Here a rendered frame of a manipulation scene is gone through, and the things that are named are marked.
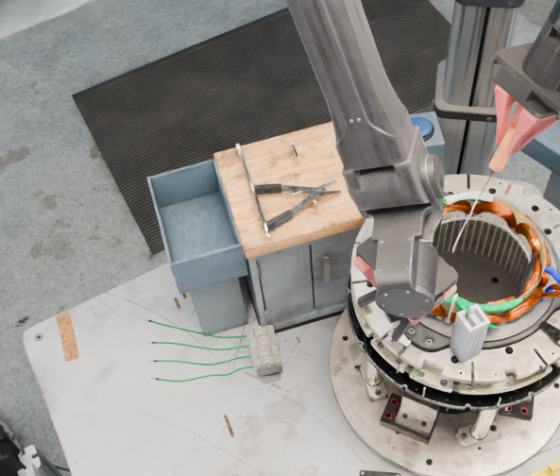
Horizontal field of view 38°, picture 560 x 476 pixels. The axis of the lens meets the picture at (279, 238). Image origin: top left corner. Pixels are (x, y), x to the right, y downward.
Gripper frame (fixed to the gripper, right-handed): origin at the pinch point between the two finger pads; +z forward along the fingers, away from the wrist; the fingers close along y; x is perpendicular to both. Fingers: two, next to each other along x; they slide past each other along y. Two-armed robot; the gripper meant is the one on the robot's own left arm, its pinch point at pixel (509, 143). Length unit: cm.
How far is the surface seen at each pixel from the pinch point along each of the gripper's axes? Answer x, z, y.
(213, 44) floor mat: 86, 112, -161
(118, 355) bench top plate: -23, 69, -33
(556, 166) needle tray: 32.5, 19.9, -7.2
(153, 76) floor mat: 63, 121, -161
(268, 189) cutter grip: -6.2, 29.3, -26.6
